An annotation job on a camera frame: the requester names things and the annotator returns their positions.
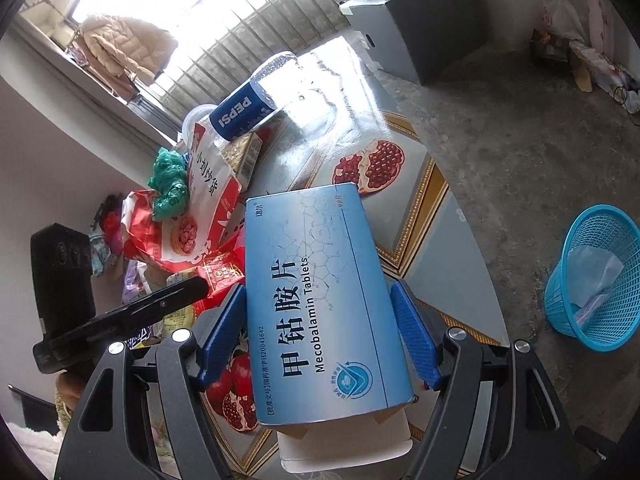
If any red white snack bag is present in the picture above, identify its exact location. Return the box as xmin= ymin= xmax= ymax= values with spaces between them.
xmin=122 ymin=122 xmax=248 ymax=266

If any blue medicine box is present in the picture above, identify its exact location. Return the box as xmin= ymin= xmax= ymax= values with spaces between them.
xmin=244 ymin=183 xmax=416 ymax=426

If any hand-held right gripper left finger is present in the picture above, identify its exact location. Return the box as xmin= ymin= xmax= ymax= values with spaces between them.
xmin=55 ymin=282 xmax=248 ymax=480

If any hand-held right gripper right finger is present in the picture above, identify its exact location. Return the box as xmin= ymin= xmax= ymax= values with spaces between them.
xmin=389 ymin=280 xmax=583 ymax=480

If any red gold cigarette box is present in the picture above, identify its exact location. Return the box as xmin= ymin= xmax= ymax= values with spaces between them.
xmin=197 ymin=252 xmax=246 ymax=311

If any balcony railing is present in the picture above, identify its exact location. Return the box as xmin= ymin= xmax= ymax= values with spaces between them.
xmin=127 ymin=0 xmax=351 ymax=126

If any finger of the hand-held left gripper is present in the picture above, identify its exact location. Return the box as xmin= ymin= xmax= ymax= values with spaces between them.
xmin=95 ymin=277 xmax=211 ymax=333

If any clear plastic bag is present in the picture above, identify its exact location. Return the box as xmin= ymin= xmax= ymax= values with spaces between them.
xmin=565 ymin=247 xmax=626 ymax=311

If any beige puffer jacket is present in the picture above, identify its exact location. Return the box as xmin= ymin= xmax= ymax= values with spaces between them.
xmin=80 ymin=15 xmax=178 ymax=93

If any yellow packet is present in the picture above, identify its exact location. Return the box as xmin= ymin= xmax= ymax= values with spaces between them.
xmin=159 ymin=269 xmax=203 ymax=333

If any red shopping bag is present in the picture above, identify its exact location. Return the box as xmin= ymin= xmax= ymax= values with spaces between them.
xmin=97 ymin=207 xmax=126 ymax=246

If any fruit print tablecloth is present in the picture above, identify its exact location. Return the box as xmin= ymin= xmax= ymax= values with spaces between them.
xmin=127 ymin=42 xmax=506 ymax=480

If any green plastic bag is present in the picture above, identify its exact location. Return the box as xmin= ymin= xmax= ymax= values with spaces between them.
xmin=147 ymin=147 xmax=191 ymax=222

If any blue label plastic bottle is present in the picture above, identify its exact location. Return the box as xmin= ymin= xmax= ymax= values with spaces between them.
xmin=209 ymin=52 xmax=306 ymax=142

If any small yellow patterned box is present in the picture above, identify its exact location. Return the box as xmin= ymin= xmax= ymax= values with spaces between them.
xmin=220 ymin=132 xmax=263 ymax=186

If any green white fuzzy garment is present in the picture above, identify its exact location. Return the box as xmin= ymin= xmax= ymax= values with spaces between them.
xmin=5 ymin=385 xmax=81 ymax=480

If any white plastic container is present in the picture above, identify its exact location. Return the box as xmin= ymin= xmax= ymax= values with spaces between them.
xmin=181 ymin=105 xmax=216 ymax=141

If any white plastic bag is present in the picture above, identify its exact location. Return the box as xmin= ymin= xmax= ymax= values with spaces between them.
xmin=542 ymin=0 xmax=591 ymax=43

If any blue plastic basket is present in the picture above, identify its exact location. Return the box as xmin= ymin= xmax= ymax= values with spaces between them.
xmin=544 ymin=204 xmax=640 ymax=352

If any grey cabinet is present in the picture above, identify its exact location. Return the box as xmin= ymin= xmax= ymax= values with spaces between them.
xmin=339 ymin=0 xmax=488 ymax=86

